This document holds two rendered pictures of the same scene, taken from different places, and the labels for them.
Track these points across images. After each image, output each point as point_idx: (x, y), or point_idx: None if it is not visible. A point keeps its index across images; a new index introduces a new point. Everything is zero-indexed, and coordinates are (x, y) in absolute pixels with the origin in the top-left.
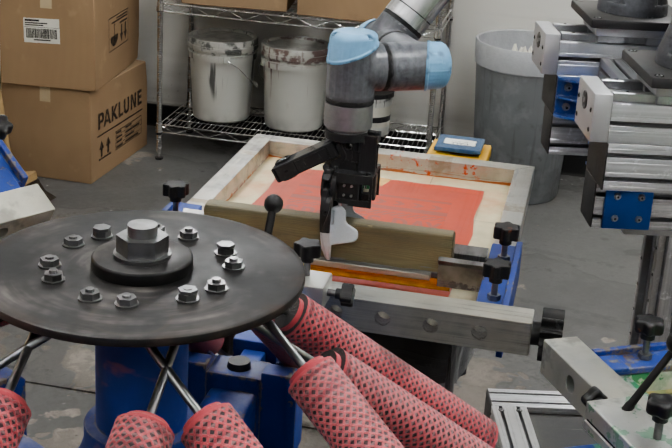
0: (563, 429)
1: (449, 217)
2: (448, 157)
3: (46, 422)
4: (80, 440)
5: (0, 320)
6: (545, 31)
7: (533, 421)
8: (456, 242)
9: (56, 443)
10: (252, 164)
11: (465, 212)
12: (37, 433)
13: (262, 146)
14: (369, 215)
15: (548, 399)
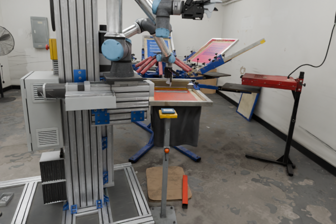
0: (126, 213)
1: (158, 97)
2: (165, 101)
3: (287, 223)
4: (269, 218)
5: None
6: (149, 80)
7: (136, 214)
8: (154, 94)
9: (273, 215)
10: (203, 98)
11: (156, 98)
12: (282, 218)
13: (206, 99)
14: (172, 96)
15: (132, 222)
